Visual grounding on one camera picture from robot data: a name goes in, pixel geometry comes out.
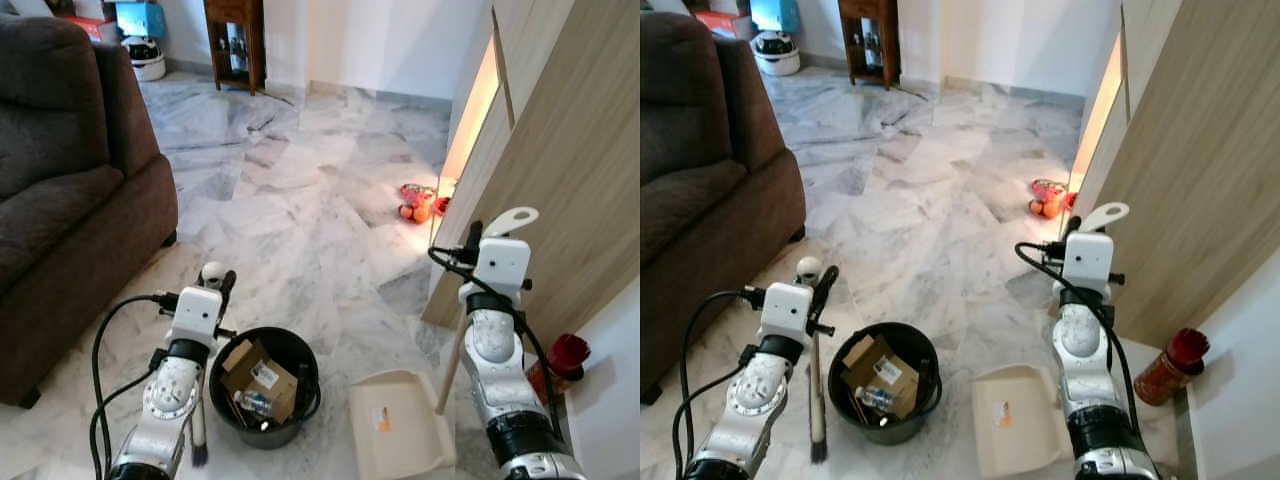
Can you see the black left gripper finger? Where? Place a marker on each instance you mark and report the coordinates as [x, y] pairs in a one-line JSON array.
[[828, 282], [229, 285]]

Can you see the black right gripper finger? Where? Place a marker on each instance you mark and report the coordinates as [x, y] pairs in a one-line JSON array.
[[475, 235], [1075, 228]]

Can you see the wooden broom with white knob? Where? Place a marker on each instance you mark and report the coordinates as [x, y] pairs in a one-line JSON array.
[[201, 430], [819, 430]]

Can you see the red and orange toy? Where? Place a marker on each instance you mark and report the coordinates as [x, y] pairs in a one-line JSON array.
[[415, 203], [1048, 200]]

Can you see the brown cardboard piece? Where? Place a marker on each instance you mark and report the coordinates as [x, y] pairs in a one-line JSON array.
[[880, 370], [255, 375]]

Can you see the clear plastic bottle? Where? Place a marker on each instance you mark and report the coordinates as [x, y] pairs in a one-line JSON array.
[[255, 402], [878, 397]]

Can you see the light wooden door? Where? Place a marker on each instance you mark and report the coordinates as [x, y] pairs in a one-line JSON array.
[[1190, 170], [570, 170]]

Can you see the orange jar with red lid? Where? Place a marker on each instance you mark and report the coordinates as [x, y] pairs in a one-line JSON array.
[[565, 360], [1175, 365]]

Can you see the dark brown fabric sofa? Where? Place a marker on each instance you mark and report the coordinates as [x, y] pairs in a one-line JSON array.
[[700, 190], [70, 190]]

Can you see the white round appliance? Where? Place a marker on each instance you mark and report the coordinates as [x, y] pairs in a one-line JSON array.
[[145, 60], [775, 55]]

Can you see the dark wooden side table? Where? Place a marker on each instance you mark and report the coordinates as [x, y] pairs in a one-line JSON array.
[[868, 12], [235, 15]]

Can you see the blue box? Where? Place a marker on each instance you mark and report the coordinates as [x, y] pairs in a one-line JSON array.
[[140, 18], [775, 14]]

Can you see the red flat box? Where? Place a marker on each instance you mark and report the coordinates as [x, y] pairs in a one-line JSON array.
[[722, 22], [95, 28]]

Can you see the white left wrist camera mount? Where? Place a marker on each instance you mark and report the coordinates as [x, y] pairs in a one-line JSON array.
[[195, 312], [785, 308]]

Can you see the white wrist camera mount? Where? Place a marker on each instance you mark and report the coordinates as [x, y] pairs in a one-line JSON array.
[[785, 308], [503, 262], [1088, 258], [195, 312]]

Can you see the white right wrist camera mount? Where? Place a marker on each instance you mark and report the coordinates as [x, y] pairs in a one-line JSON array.
[[1088, 258], [503, 262]]

